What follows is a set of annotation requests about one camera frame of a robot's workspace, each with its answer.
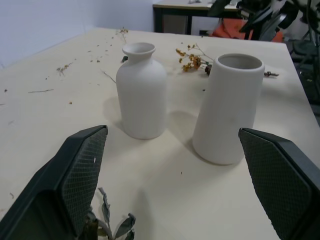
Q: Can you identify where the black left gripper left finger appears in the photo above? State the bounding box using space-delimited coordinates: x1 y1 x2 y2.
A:
0 125 109 240

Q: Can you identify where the dried grey-green leafy stem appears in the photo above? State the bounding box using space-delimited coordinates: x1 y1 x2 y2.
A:
79 187 137 240

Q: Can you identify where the thin dried stem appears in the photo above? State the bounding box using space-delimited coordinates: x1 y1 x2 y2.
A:
101 69 117 84

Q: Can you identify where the dried twig with yellow bits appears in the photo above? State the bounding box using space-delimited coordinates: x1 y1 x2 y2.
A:
56 62 74 77

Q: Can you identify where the black-framed side table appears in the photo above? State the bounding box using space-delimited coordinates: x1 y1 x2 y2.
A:
152 0 242 36

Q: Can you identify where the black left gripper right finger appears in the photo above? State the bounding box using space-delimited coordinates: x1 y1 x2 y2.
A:
238 127 320 240

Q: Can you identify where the white bottle-shaped ceramic vase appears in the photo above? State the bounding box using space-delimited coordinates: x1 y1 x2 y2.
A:
116 42 168 140

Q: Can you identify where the thin bare dried twig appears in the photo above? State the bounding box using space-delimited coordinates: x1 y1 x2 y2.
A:
27 88 55 94

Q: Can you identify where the white tapered ceramic vase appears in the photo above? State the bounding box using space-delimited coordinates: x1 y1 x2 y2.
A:
191 53 266 166

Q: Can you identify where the dried yellow flower sprig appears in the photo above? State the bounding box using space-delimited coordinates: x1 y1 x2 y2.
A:
175 43 215 73

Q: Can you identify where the black robot machinery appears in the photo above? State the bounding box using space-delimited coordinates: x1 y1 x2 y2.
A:
207 0 320 61

